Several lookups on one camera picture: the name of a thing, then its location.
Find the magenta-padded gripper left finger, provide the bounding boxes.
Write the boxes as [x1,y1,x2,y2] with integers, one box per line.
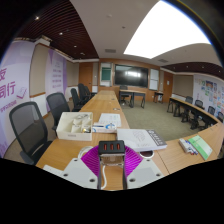
[61,145,102,190]

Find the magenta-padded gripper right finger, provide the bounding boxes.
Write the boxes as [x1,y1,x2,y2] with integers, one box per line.
[122,146,165,190]

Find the black and silver charger block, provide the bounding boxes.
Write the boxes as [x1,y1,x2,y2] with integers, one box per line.
[97,139,126,168]

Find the dark round table disc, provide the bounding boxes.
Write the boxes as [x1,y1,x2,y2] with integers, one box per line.
[139,150,156,160]

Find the white book with dark spine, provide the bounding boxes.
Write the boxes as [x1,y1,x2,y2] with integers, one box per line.
[116,128,168,153]

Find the open white box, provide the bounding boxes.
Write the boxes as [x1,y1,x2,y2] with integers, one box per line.
[55,111,94,142]

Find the white pack of markers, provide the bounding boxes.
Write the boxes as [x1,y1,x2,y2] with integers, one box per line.
[178,137,199,156]

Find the white and blue flat packet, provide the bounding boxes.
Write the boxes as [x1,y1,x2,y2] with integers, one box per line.
[92,122,118,134]

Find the green booklet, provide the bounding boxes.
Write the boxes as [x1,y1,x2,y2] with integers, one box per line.
[188,134,213,161]

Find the white printed paper sheet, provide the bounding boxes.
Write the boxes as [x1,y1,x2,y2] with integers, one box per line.
[98,112,123,129]

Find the large black mesh office chair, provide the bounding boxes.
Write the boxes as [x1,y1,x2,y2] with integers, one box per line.
[8,101,54,166]

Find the group of black office chairs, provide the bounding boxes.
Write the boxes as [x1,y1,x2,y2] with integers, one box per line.
[69,83,96,113]

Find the long curved wooden table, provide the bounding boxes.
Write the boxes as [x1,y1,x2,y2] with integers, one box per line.
[166,96,219,131]

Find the small dark side table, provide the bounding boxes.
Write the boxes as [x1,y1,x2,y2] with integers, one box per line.
[153,91,165,104]

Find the dark wooden desk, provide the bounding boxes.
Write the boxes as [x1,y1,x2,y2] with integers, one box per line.
[118,89,147,109]

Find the brown wooden door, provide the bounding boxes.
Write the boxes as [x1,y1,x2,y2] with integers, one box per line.
[78,62,94,93]
[162,71,175,104]

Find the row of black chairs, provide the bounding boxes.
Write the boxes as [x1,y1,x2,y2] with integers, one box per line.
[184,95,224,125]

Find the green and white board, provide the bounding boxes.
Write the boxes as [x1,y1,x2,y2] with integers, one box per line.
[99,62,113,88]

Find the bright ceiling light panel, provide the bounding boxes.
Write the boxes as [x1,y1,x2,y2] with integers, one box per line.
[123,0,212,60]

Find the white wall board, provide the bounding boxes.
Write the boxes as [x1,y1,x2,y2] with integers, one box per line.
[148,68,160,91]

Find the black wall display screen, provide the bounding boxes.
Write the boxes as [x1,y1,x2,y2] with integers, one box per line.
[114,64,150,89]

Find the narrow purple wall banner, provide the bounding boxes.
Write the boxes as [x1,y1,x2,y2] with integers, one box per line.
[44,49,68,104]

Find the colourful wall poster display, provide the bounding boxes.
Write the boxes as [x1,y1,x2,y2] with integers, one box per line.
[193,77,224,114]

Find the large purple wall banner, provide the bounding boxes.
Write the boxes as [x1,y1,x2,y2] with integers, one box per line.
[0,40,36,158]

